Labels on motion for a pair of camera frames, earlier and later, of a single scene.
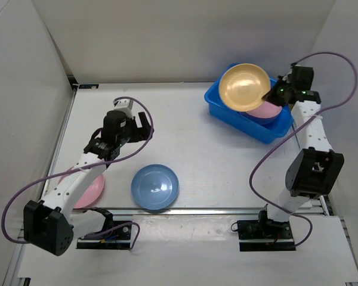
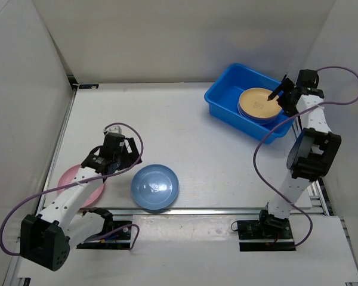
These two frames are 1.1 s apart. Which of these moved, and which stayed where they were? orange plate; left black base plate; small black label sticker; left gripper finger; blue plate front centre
Moved: orange plate; left gripper finger
Stayed: small black label sticker; left black base plate; blue plate front centre
